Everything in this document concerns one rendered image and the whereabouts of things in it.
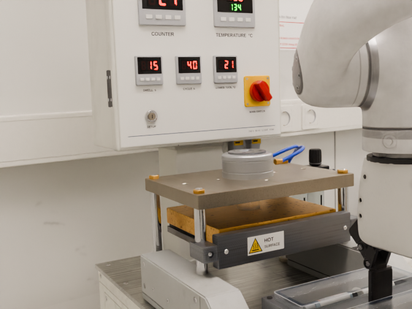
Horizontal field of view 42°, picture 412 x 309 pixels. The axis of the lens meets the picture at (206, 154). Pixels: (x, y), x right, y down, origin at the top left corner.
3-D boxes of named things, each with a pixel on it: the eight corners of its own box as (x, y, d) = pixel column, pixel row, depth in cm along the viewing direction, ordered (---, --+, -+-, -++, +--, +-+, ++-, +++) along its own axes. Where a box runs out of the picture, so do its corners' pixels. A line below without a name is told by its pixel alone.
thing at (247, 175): (133, 225, 92) (129, 150, 90) (281, 202, 106) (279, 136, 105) (200, 263, 71) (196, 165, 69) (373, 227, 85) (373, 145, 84)
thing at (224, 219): (167, 232, 87) (164, 173, 86) (278, 212, 98) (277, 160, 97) (221, 259, 72) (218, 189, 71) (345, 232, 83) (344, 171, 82)
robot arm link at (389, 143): (470, 125, 54) (469, 155, 55) (400, 122, 62) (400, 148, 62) (412, 130, 50) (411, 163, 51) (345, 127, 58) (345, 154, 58)
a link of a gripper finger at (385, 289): (393, 243, 61) (393, 300, 62) (372, 237, 64) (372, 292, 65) (373, 248, 60) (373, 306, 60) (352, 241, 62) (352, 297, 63)
